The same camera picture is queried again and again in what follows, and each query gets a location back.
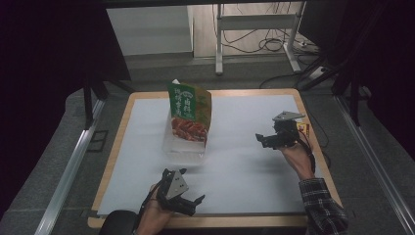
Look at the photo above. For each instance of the person's right hand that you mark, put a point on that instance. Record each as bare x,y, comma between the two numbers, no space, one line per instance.
298,160

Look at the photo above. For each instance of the white metal desk frame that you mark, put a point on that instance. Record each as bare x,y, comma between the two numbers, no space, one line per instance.
256,22

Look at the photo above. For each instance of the dark curtain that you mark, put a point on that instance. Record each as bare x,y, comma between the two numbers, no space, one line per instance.
385,65
49,65

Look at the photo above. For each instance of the black floor plate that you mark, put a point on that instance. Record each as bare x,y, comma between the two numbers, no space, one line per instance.
98,141

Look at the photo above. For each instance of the white panel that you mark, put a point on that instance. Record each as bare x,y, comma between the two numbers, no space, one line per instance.
150,31

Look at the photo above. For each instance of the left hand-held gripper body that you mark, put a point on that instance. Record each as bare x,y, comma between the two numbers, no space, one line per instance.
176,187

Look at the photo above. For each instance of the white table mat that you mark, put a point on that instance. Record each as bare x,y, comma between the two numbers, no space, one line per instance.
241,182

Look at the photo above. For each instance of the aluminium floor rail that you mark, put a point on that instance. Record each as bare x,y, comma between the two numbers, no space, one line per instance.
70,166
375,163

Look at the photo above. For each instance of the red and green snack packet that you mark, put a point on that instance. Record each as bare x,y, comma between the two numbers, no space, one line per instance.
189,111

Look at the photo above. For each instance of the white power strip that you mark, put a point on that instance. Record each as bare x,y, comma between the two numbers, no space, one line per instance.
317,73

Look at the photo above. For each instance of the clear plastic storage box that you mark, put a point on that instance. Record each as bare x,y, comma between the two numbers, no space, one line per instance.
182,151

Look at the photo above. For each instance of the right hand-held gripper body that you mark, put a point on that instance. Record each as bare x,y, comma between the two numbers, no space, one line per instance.
285,130

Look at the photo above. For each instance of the person's left hand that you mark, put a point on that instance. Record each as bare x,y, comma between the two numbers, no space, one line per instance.
155,217

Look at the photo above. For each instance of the black metal stand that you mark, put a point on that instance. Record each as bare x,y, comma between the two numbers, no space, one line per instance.
87,101
354,98

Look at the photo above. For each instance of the black rounded object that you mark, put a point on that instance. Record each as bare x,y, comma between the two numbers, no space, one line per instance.
117,223

